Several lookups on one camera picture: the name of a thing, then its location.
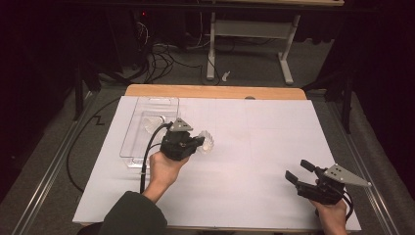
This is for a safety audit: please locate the person's left hand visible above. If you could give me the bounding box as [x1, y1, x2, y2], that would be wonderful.
[149, 150, 191, 194]

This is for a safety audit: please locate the white paper sheet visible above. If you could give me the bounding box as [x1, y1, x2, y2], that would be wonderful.
[71, 95, 362, 232]

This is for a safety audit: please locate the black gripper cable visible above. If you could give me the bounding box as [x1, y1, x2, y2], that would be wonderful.
[341, 190, 355, 222]
[66, 97, 174, 194]

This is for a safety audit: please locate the person's right hand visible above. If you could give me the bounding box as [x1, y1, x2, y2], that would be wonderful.
[309, 199, 348, 235]

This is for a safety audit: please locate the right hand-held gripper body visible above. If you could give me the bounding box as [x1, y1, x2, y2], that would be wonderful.
[295, 164, 372, 206]

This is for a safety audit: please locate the black stand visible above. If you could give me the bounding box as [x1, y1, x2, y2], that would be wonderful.
[301, 70, 353, 135]
[72, 58, 121, 121]

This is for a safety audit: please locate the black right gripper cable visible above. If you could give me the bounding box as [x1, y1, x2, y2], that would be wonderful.
[341, 190, 355, 222]

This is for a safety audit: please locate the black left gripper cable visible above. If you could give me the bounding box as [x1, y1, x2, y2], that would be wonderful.
[66, 97, 174, 194]

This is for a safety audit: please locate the tangle of floor cables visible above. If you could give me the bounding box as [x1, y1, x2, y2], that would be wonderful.
[131, 19, 209, 84]

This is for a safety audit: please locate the white table frame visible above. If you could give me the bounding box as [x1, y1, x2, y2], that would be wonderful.
[199, 0, 346, 86]

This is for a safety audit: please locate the white shuttlecock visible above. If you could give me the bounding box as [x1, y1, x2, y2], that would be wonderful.
[142, 116, 166, 134]
[197, 130, 215, 155]

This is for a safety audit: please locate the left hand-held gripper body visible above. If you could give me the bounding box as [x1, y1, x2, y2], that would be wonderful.
[160, 117, 199, 162]

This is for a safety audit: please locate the clear plastic tray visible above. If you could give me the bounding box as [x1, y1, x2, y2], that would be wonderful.
[118, 96, 180, 169]

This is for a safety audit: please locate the metal floor rail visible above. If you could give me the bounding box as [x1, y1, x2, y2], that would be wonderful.
[326, 97, 402, 235]
[13, 91, 99, 235]

